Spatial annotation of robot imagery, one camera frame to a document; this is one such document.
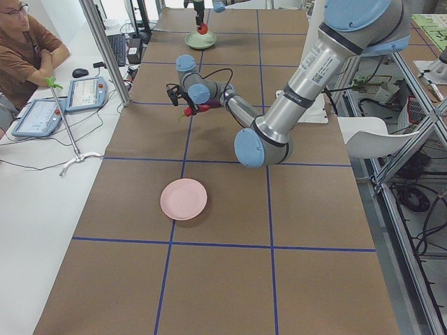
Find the white chair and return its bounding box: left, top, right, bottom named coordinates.
left=337, top=117, right=419, bottom=158

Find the red pomegranate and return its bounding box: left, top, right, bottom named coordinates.
left=196, top=22, right=208, bottom=35

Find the light green plate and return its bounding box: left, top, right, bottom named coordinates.
left=184, top=31, right=217, bottom=50

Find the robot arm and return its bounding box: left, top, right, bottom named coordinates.
left=167, top=0, right=412, bottom=168
left=191, top=0, right=248, bottom=28

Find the metal stand with green clip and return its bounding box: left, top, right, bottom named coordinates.
left=44, top=76, right=103, bottom=177

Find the near blue teach pendant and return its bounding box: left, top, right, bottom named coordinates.
left=12, top=99, right=66, bottom=137

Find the red chili pepper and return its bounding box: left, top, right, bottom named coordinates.
left=178, top=104, right=211, bottom=121

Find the aluminium frame post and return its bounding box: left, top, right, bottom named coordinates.
left=79, top=0, right=131, bottom=107

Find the blue teach pendant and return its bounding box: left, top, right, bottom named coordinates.
left=12, top=99, right=66, bottom=137
left=66, top=77, right=108, bottom=112

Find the pink plate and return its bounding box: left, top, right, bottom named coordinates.
left=160, top=178, right=207, bottom=221

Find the black keyboard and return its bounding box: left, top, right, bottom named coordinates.
left=107, top=33, right=126, bottom=67

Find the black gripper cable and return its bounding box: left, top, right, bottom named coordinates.
left=200, top=68, right=234, bottom=92

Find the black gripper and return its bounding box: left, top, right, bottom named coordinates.
left=193, top=0, right=205, bottom=25
left=166, top=83, right=197, bottom=107

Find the seated person brown shirt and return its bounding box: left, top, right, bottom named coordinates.
left=1, top=0, right=70, bottom=111

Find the far blue teach pendant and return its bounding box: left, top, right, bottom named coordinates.
left=66, top=77, right=108, bottom=112

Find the black computer mouse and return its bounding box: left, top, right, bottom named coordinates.
left=72, top=68, right=89, bottom=79

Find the purple eggplant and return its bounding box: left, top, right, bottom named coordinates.
left=206, top=100, right=221, bottom=108

